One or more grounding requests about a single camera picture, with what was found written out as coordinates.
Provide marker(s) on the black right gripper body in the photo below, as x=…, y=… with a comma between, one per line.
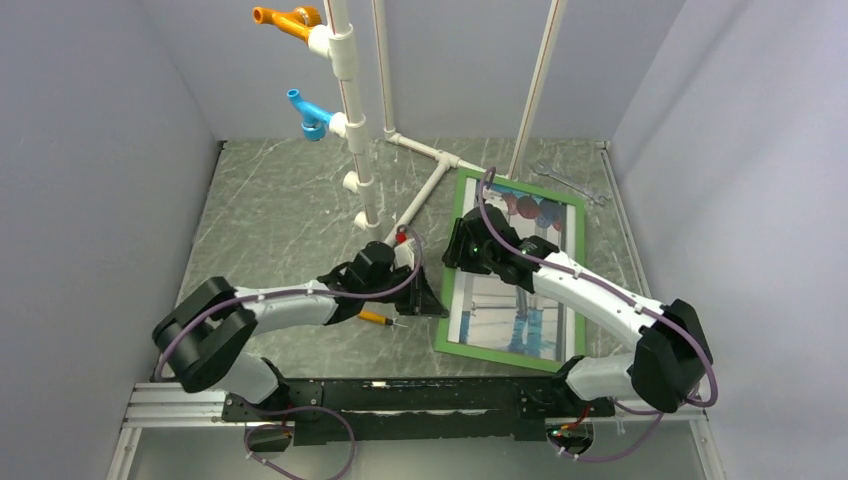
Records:
x=486, y=259

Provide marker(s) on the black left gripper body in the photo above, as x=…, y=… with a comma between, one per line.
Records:
x=392, y=281

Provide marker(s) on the green wooden photo frame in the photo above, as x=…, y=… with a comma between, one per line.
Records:
x=492, y=321

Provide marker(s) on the white PVC pipe stand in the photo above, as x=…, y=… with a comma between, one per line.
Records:
x=459, y=75

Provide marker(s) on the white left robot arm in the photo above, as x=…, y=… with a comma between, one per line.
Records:
x=202, y=340

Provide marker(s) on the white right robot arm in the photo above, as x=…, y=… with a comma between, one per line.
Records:
x=667, y=363

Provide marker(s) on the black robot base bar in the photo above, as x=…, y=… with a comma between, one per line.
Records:
x=518, y=407

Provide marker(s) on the silver open-end wrench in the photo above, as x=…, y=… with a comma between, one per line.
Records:
x=542, y=169

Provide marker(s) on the blue plastic faucet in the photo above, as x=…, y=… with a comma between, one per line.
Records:
x=314, y=119

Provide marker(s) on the orange plastic faucet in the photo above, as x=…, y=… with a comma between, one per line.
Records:
x=297, y=23

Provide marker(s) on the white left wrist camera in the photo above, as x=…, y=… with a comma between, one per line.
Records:
x=406, y=250

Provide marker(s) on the orange handled screwdriver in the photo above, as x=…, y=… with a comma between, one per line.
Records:
x=378, y=319

